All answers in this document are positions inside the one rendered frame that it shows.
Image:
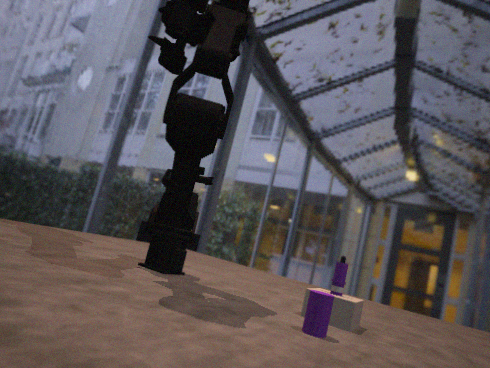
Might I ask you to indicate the purple marker cap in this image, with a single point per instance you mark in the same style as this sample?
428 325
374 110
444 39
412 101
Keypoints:
318 312

